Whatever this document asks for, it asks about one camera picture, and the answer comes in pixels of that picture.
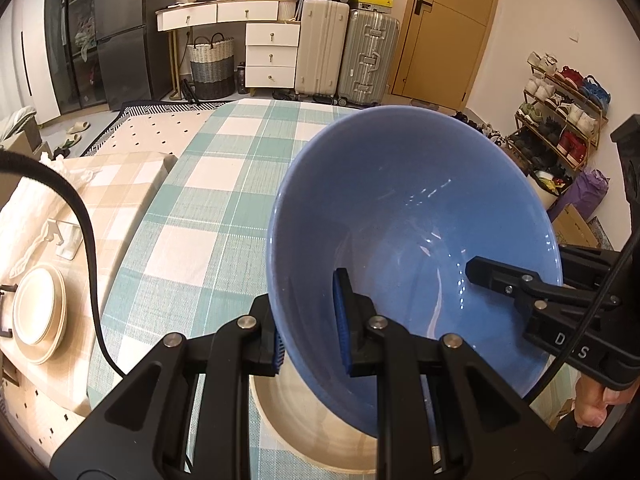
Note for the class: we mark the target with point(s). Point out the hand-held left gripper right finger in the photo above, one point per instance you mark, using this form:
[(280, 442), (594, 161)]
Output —
[(341, 325)]

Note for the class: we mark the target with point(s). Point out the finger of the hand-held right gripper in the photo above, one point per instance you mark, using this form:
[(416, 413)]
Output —
[(500, 277), (590, 265)]

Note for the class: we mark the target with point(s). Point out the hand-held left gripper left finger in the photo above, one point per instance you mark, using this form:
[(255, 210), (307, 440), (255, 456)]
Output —
[(276, 357)]

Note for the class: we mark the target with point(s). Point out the cream round plate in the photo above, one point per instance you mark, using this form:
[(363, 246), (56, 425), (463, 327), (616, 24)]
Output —
[(300, 435)]

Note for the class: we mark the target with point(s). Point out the blue bowl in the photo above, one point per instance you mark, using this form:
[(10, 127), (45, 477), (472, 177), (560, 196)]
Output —
[(400, 210)]

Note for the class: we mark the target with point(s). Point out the person's right hand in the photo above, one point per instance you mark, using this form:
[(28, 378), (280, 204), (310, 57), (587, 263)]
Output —
[(592, 402)]

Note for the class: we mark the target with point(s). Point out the large brown cardboard box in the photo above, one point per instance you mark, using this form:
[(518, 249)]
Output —
[(575, 227)]

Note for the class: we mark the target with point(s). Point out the purple rolled mat bag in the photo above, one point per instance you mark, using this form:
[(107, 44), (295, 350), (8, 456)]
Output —
[(585, 195)]

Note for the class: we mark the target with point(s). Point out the white trash bin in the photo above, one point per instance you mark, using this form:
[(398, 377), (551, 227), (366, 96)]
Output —
[(545, 195)]

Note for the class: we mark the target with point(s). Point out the gold metal shoe rack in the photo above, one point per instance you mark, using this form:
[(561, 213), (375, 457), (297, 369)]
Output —
[(597, 132)]

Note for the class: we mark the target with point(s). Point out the pile of loose shoes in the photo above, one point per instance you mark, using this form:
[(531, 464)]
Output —
[(480, 127)]

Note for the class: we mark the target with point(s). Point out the rows of racked shoes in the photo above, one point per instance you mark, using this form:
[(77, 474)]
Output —
[(565, 105)]

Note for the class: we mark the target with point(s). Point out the teal checked tablecloth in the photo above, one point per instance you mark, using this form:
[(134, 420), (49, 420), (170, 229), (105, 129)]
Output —
[(200, 210)]

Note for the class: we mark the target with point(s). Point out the beige checked cloth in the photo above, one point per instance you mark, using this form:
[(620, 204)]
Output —
[(125, 185)]

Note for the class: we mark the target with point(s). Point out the metal phone stand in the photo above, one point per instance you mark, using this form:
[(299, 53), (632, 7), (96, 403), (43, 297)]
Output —
[(65, 245)]

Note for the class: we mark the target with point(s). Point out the stack of small cream dishes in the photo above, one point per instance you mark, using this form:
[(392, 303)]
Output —
[(37, 305)]

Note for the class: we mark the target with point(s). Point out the tan wooden door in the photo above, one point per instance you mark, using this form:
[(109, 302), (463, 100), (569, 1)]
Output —
[(450, 35)]

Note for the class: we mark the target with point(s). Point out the silver suitcase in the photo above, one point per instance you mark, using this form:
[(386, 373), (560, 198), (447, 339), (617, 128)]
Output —
[(370, 60)]

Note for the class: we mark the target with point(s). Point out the white dotted rug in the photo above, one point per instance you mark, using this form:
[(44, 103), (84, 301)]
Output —
[(150, 130)]

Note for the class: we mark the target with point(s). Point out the dark bottle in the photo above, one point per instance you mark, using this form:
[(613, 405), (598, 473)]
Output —
[(242, 80)]

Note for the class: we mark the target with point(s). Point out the white vanity desk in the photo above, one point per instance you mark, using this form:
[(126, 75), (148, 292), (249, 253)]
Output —
[(270, 60)]

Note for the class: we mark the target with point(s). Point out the white suitcase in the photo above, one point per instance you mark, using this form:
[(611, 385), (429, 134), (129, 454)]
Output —
[(320, 50)]

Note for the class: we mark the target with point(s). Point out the white air cushion wrap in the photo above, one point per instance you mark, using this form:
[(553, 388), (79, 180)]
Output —
[(30, 230)]

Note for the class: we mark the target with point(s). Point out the woven laundry basket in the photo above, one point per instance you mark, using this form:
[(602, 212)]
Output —
[(212, 70)]

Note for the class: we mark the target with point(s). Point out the yellow black shoe box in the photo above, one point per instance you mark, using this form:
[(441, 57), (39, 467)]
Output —
[(372, 3)]

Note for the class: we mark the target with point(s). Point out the beige slipper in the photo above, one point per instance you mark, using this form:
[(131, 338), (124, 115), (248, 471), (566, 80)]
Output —
[(78, 127)]

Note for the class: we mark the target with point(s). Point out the grey cushion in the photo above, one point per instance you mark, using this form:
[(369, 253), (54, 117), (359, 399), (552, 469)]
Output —
[(17, 122)]

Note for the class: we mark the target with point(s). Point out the dark grey fridge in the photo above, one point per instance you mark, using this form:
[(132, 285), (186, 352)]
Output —
[(125, 35)]

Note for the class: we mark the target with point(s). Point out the dark glass cabinet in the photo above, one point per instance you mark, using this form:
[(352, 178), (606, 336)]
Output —
[(75, 60)]

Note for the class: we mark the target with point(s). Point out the white wardrobe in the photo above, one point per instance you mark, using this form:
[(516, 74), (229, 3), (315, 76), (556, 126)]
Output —
[(30, 70)]

